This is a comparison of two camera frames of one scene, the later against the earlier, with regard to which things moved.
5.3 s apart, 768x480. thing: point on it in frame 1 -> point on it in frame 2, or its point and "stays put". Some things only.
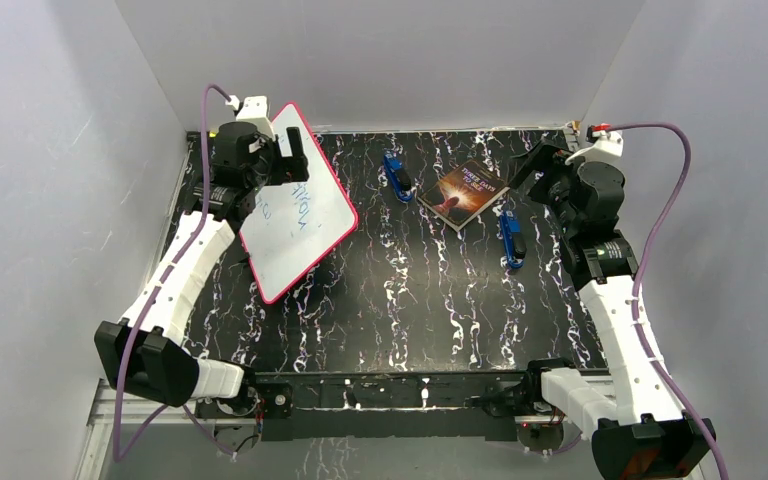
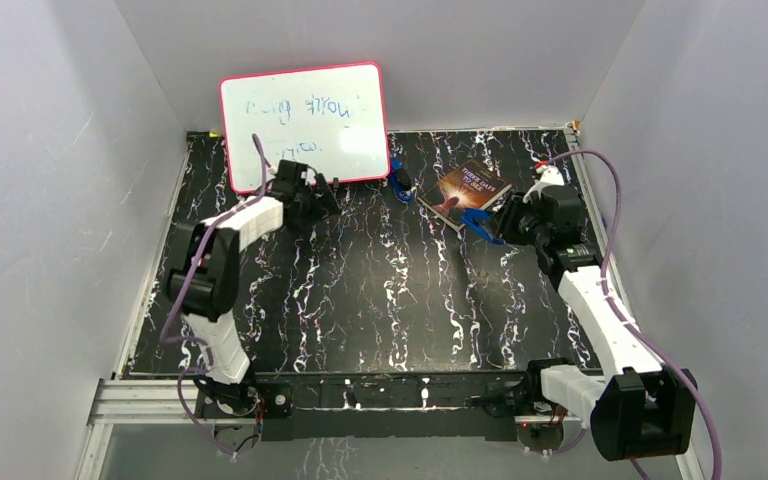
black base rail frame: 449,402 stays put
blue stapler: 400,179 stays put
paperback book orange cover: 463,194 stays put
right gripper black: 539,161 -> 510,210
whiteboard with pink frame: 292,225 -> 331,119
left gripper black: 293,166 -> 316,214
